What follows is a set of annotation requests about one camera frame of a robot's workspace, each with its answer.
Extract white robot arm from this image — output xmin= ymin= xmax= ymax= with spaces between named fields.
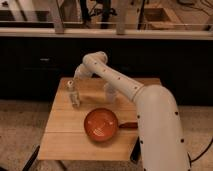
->
xmin=75 ymin=51 xmax=191 ymax=171

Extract translucent plastic cup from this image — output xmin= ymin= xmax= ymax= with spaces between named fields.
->
xmin=104 ymin=83 xmax=117 ymax=103

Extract orange bowl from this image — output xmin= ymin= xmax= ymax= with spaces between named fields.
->
xmin=84 ymin=108 xmax=118 ymax=142

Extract wooden table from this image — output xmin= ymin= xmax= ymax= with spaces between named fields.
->
xmin=38 ymin=77 xmax=138 ymax=162

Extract black rectangular bar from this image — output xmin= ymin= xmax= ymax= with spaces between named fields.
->
xmin=130 ymin=140 xmax=140 ymax=164

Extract cardboard box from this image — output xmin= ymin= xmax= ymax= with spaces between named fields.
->
xmin=143 ymin=7 xmax=183 ymax=30

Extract black cable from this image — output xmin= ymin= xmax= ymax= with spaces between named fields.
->
xmin=186 ymin=137 xmax=213 ymax=171

